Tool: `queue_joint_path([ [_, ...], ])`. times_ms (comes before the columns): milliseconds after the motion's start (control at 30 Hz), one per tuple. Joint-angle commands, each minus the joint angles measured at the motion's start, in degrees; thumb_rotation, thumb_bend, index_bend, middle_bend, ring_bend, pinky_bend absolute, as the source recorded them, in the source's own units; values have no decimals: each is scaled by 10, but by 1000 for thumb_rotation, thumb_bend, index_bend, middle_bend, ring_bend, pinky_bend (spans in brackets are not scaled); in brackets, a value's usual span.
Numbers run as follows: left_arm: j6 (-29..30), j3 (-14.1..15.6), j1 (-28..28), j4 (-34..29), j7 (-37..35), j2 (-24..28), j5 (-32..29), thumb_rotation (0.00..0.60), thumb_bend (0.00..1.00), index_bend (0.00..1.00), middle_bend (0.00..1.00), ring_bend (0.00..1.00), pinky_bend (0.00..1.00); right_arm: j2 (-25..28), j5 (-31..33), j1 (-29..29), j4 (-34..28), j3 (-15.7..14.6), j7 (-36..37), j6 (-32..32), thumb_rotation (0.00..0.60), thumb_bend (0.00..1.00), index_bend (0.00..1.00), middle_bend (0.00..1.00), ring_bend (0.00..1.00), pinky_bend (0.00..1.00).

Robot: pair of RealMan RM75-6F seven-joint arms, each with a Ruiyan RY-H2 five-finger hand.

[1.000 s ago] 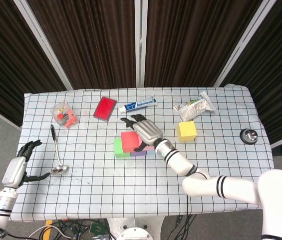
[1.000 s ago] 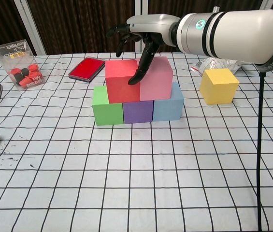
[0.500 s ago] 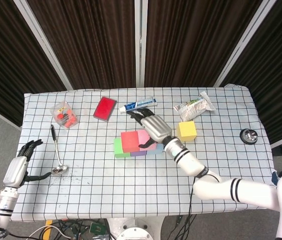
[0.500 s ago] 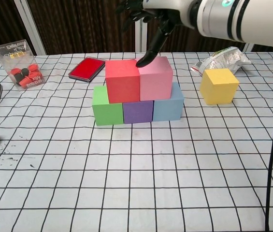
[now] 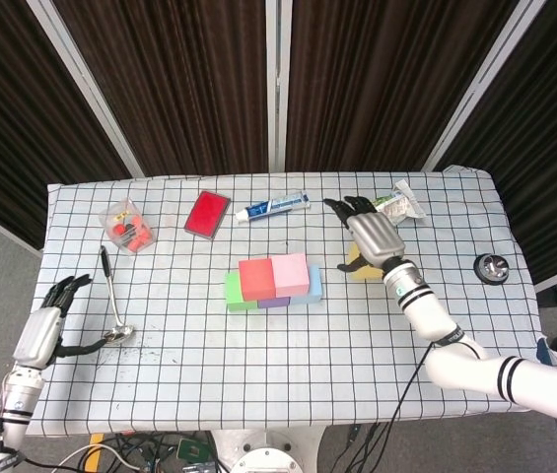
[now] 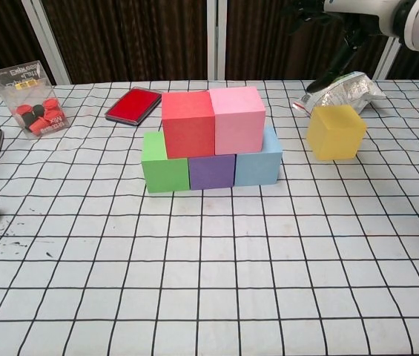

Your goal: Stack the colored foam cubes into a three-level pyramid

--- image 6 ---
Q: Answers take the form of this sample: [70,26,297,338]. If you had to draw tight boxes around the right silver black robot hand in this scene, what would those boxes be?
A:
[281,0,406,94]

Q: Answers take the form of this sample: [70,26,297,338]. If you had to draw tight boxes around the yellow foam cube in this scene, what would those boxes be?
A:
[307,105,369,161]

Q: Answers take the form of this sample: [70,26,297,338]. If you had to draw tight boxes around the pink foam cube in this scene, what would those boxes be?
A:
[208,86,266,156]

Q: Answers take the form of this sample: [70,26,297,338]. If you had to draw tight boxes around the light blue foam cube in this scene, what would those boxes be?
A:
[234,125,283,187]

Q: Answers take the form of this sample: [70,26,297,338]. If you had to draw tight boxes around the red foam cube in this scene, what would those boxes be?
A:
[161,90,217,159]

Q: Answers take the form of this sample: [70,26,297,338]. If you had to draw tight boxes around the green foam cube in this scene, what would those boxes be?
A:
[142,131,191,194]

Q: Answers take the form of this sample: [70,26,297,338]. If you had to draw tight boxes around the purple foam cube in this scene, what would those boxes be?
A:
[188,154,237,190]

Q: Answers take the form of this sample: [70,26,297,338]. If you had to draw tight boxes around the crumpled snack bag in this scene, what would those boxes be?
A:
[292,70,387,116]

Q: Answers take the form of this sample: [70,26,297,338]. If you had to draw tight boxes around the red ink pad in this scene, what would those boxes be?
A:
[104,87,165,126]

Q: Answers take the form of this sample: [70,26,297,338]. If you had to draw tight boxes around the clear box with red caps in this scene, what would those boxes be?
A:
[0,60,70,140]

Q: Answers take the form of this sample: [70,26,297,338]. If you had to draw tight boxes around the white partition frame post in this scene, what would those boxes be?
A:
[206,0,228,81]
[22,0,73,85]
[372,35,405,81]

